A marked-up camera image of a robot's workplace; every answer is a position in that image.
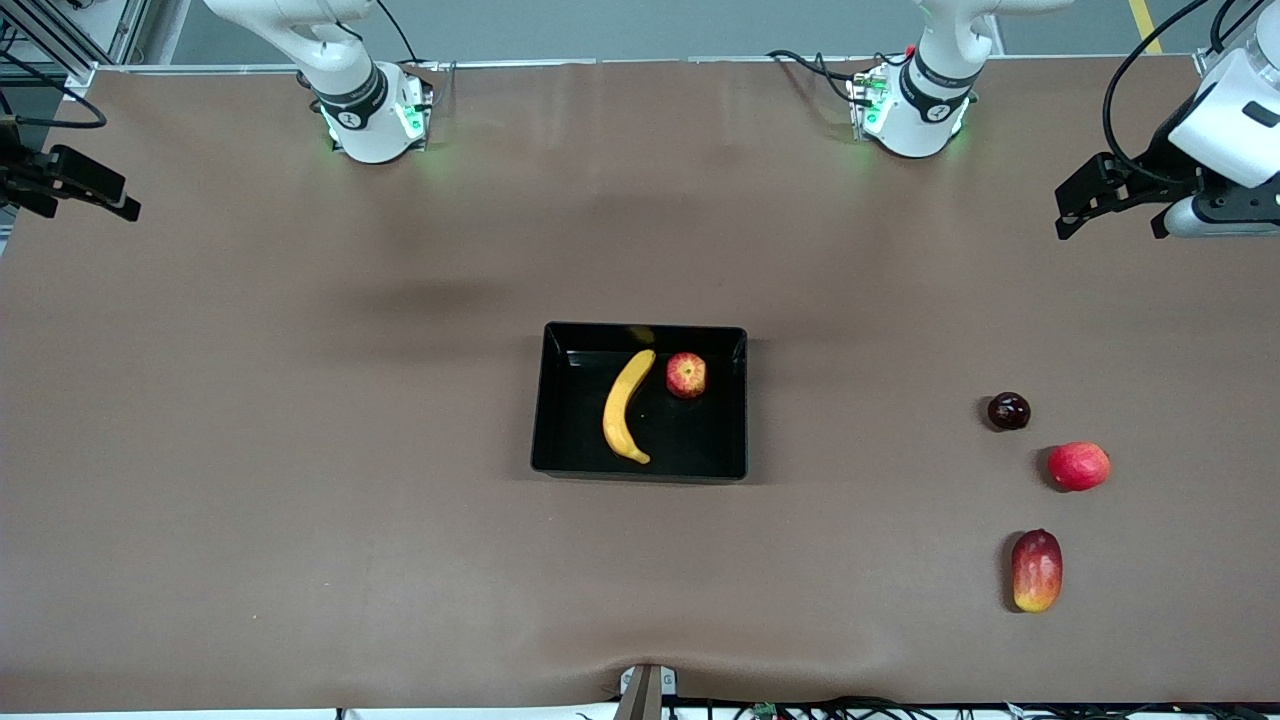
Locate short black arm cable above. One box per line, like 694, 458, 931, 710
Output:
1210, 0, 1263, 56

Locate black base cables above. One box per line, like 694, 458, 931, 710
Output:
766, 48, 906, 109

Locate black plastic tray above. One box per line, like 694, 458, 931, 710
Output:
530, 321, 750, 484

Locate thin black cable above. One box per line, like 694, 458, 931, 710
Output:
375, 0, 421, 66

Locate small red yellow apple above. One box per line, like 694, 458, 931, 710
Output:
666, 351, 708, 400

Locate aluminium frame profile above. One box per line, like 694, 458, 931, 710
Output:
0, 0, 151, 96

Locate yellow banana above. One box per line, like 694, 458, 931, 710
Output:
602, 349, 658, 466

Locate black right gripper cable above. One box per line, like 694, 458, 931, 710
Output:
0, 45, 108, 131

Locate red yellow mango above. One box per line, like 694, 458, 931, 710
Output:
1010, 529, 1064, 613

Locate red round apple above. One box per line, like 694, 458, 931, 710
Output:
1047, 441, 1112, 492

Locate long black arm cable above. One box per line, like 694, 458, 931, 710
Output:
1103, 0, 1213, 186

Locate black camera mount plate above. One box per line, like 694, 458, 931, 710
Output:
1150, 165, 1280, 241

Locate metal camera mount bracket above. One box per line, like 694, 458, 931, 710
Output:
615, 663, 678, 720

